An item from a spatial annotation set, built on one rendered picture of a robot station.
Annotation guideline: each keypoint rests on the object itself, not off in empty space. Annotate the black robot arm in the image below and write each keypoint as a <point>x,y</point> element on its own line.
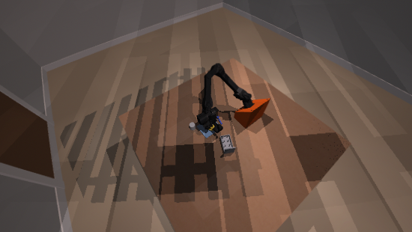
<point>207,103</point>

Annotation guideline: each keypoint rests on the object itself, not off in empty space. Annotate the grey cylinder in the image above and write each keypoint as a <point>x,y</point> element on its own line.
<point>192,126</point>

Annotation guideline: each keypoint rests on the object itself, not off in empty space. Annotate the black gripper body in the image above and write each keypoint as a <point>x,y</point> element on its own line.
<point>218,127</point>

